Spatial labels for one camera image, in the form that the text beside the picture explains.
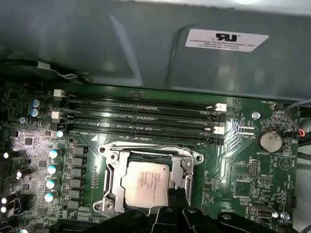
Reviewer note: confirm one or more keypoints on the black pin header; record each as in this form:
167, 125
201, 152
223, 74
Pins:
253, 168

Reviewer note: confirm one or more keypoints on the black fan connector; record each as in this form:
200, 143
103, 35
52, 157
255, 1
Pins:
278, 106

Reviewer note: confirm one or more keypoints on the silver top capacitor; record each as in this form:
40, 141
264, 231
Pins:
50, 184
52, 169
60, 133
48, 197
54, 153
37, 103
34, 112

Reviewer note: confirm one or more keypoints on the grey power inductor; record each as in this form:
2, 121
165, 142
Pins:
73, 194
77, 161
74, 183
72, 204
75, 172
78, 150

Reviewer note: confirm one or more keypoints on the white UL label sticker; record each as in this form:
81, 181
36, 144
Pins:
227, 40

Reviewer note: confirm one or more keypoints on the silver green CPU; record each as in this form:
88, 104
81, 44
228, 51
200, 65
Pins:
145, 184

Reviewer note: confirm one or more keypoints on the internal USB port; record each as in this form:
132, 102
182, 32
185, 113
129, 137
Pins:
263, 213

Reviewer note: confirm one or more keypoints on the green motherboard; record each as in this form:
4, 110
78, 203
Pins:
218, 170

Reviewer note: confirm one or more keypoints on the grey PC case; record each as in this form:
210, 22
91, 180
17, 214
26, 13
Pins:
97, 36

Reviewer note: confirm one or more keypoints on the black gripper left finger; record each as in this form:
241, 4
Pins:
150, 223

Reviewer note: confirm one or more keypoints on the silver board screw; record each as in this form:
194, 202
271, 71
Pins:
284, 215
255, 115

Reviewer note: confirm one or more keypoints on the CPU socket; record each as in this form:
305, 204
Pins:
186, 163

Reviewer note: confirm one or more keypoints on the round silver coin battery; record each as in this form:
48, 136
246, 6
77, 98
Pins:
269, 140

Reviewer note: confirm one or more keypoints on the thin metal locking lever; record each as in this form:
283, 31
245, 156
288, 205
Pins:
145, 145

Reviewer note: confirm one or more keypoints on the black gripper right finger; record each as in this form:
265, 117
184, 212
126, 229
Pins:
201, 223

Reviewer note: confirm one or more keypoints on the small black capacitor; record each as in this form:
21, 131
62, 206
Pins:
19, 173
4, 200
3, 209
6, 155

